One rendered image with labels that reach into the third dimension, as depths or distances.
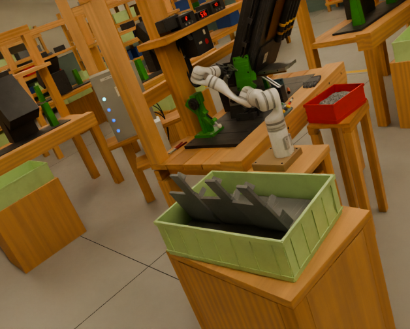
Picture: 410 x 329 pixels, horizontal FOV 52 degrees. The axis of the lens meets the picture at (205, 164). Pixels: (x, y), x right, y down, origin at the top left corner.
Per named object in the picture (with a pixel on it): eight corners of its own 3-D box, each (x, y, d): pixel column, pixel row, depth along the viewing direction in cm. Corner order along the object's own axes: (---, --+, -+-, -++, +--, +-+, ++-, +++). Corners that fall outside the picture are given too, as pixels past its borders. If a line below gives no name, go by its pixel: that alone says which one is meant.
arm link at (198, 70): (209, 61, 249) (204, 75, 254) (192, 64, 238) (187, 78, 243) (217, 67, 246) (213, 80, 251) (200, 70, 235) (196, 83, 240)
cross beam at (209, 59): (248, 45, 339) (245, 34, 335) (141, 113, 253) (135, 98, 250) (243, 46, 342) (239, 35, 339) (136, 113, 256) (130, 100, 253)
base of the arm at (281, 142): (296, 149, 207) (287, 117, 200) (288, 157, 200) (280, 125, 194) (279, 149, 212) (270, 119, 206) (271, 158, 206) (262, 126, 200)
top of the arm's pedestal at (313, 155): (330, 151, 209) (329, 143, 207) (301, 185, 188) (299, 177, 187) (275, 151, 230) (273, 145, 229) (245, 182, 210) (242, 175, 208)
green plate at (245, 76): (259, 87, 267) (254, 53, 263) (252, 89, 261) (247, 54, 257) (244, 89, 274) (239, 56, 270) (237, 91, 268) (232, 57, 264)
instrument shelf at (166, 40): (245, 5, 300) (244, -1, 299) (167, 45, 241) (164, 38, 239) (218, 14, 316) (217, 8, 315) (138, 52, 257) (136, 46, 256)
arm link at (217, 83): (209, 90, 246) (216, 77, 244) (251, 109, 241) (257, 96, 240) (206, 88, 237) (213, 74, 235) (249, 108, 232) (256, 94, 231)
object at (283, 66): (296, 63, 268) (296, 59, 267) (286, 72, 257) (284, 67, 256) (246, 72, 293) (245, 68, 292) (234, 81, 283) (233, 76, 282)
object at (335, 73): (348, 79, 316) (343, 61, 311) (249, 186, 218) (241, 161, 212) (330, 82, 326) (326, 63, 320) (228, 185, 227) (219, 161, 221)
